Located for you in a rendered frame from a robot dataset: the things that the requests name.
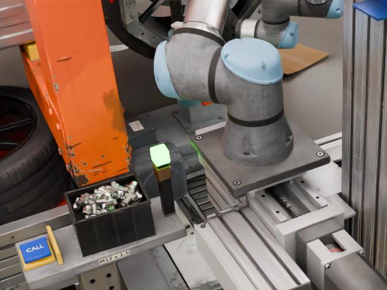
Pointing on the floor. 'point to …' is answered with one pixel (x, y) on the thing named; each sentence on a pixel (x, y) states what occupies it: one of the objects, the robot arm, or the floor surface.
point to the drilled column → (101, 278)
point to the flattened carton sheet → (299, 58)
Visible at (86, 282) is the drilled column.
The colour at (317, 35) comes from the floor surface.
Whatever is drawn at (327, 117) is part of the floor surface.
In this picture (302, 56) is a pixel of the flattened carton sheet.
